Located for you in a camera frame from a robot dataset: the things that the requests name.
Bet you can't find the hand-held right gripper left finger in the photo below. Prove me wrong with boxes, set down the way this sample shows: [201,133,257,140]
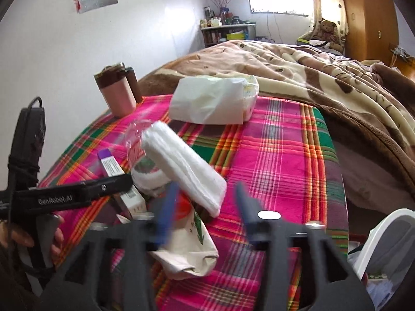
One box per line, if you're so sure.
[39,181,180,311]

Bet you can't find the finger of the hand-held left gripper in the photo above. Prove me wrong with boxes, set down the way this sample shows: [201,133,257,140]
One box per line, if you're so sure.
[82,174,134,205]

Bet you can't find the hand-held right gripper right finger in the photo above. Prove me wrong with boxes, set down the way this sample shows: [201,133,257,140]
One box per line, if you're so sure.
[234,181,373,311]

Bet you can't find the white foam net sleeve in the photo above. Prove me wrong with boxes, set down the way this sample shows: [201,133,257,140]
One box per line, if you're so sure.
[140,121,227,218]

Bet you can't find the white trash bin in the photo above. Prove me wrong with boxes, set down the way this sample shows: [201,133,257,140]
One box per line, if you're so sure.
[348,208,415,310]

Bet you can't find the person's left hand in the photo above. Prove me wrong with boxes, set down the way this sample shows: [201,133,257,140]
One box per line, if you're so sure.
[0,214,65,258]

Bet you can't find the purple and white medicine box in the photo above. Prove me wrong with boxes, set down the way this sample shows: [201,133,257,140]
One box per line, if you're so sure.
[97,148,146,216]

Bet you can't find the crushed clear plastic bottle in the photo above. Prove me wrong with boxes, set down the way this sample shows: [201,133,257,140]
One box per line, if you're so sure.
[125,120,172,198]

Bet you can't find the white bag with green print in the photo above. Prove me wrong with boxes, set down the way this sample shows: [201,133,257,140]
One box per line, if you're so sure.
[151,197,218,281]

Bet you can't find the pink plaid blanket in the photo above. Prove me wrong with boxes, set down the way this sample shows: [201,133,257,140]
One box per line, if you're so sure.
[37,95,349,311]

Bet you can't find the pink mug with brown lid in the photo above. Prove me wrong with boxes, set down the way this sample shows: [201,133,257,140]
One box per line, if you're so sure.
[94,62,143,118]

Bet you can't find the white tissue pack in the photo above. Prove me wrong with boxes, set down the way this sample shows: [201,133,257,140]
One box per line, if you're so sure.
[169,74,259,125]

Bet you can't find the brown patterned blanket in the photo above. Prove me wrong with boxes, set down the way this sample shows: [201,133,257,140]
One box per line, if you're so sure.
[138,40,415,208]

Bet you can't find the small bookshelf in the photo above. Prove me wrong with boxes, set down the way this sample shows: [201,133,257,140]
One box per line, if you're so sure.
[200,24,257,48]

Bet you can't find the row of bottles on shelf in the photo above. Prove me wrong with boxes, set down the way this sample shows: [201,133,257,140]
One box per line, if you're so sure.
[200,6,242,28]

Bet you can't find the brown teddy bear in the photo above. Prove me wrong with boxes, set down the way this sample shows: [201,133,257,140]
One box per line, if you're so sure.
[316,19,344,52]

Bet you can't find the window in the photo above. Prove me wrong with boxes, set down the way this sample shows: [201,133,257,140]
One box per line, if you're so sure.
[246,0,311,17]

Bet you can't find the wooden headboard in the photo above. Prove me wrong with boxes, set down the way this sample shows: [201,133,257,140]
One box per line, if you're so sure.
[394,56,415,80]

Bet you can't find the wooden wardrobe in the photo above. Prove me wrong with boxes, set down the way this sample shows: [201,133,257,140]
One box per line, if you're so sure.
[337,0,400,62]

